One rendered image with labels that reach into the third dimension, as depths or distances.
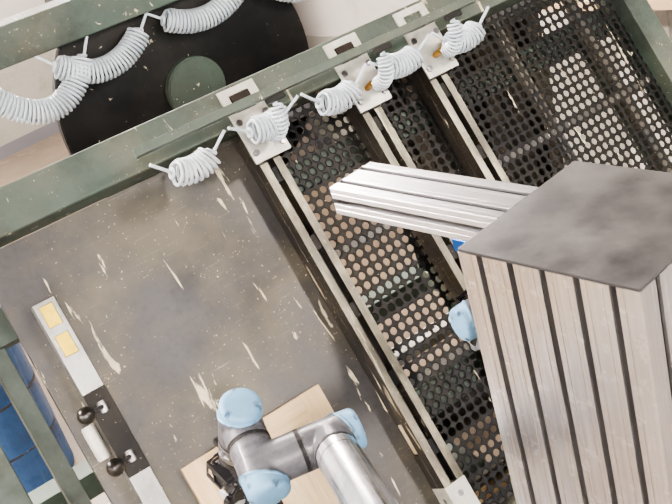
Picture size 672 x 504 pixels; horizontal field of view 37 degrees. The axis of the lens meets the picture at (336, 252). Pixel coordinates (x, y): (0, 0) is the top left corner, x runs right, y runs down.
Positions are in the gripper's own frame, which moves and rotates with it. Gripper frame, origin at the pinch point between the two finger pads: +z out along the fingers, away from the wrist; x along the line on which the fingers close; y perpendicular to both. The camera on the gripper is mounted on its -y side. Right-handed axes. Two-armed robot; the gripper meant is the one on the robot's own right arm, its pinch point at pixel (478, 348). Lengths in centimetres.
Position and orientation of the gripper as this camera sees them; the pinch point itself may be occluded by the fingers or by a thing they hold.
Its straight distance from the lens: 230.6
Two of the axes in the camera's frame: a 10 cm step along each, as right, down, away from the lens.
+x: -7.0, 4.8, -5.3
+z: -0.8, 6.9, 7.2
